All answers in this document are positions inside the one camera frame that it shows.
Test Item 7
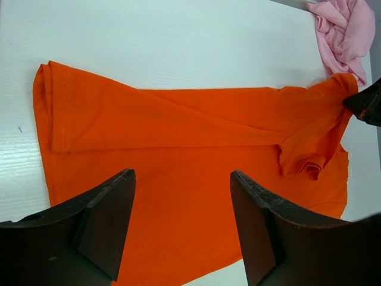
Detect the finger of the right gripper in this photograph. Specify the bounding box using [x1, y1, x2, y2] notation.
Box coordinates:
[342, 78, 381, 127]

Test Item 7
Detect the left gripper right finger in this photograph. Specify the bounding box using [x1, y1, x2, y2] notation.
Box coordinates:
[230, 171, 380, 285]

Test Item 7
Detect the pink crumpled t-shirt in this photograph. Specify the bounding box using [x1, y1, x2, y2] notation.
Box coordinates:
[307, 0, 376, 86]

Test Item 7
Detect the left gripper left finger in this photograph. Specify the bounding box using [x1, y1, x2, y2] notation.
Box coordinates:
[1, 169, 136, 285]

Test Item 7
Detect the orange t-shirt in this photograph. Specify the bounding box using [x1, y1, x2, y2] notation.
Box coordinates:
[33, 61, 358, 285]

